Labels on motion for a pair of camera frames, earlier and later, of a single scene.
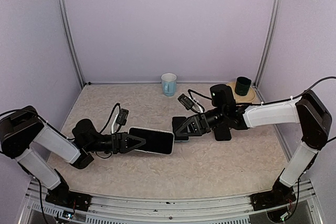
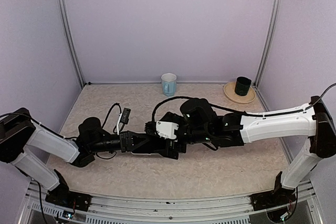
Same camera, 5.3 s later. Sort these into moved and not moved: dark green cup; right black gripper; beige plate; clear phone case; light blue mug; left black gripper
Moved: clear phone case; right black gripper
Not moved: dark green cup; left black gripper; light blue mug; beige plate
